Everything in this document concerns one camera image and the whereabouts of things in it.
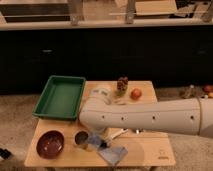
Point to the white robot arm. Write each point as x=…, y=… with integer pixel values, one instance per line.
x=187, y=116

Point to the purple bowl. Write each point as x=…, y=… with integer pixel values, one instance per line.
x=50, y=144

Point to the bunch of grapes toy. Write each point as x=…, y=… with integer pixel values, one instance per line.
x=122, y=86

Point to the red tomato toy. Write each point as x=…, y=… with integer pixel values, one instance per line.
x=136, y=93

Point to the green plastic tray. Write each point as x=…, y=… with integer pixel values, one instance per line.
x=60, y=98

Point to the small metal cup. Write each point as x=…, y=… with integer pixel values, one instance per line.
x=81, y=139

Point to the blue cloth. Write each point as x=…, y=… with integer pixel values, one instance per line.
x=112, y=155

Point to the bottles on floor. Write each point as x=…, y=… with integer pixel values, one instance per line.
x=193, y=91

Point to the wooden shelf rack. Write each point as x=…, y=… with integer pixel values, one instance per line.
x=53, y=14

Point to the black object on floor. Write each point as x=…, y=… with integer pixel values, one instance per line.
x=4, y=153

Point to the dish brush white handle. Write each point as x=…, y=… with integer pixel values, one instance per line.
x=106, y=142

